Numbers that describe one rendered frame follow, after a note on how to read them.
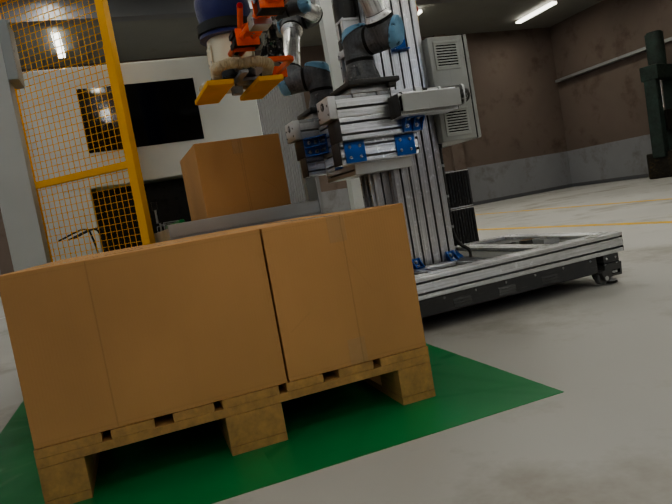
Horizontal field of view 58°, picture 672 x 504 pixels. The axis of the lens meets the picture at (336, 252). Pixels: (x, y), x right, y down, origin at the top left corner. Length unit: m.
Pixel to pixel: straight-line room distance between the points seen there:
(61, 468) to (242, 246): 0.65
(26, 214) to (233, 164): 1.17
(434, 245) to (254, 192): 0.87
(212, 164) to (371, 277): 1.39
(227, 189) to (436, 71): 1.08
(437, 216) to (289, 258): 1.37
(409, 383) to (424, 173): 1.32
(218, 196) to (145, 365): 1.42
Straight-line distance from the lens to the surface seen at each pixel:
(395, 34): 2.49
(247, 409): 1.57
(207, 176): 2.82
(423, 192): 2.78
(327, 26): 6.20
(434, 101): 2.50
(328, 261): 1.57
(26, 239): 3.47
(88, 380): 1.53
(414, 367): 1.70
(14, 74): 3.56
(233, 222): 2.78
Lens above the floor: 0.57
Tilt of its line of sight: 4 degrees down
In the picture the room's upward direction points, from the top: 10 degrees counter-clockwise
